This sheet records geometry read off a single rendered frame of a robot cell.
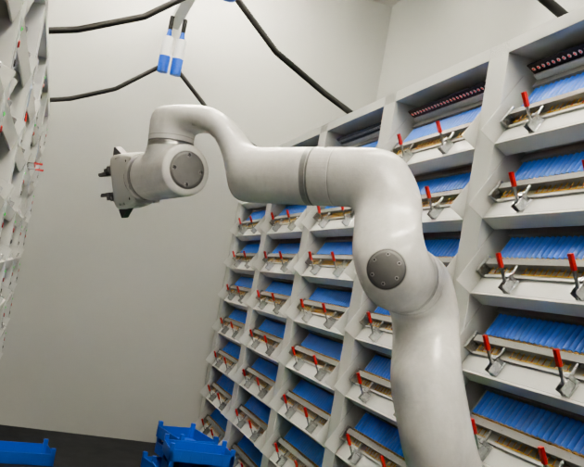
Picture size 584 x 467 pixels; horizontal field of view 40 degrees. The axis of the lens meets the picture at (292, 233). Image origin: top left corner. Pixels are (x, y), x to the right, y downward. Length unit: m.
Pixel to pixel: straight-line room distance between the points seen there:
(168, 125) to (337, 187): 0.32
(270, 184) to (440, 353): 0.36
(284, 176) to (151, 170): 0.23
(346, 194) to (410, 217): 0.12
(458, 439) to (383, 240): 0.28
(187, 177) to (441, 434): 0.55
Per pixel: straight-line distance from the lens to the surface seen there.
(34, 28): 2.56
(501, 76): 2.14
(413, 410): 1.09
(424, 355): 1.11
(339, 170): 1.17
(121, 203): 1.48
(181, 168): 1.28
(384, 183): 1.14
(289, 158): 1.21
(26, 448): 4.20
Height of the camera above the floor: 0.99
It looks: 4 degrees up
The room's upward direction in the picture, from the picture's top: 10 degrees clockwise
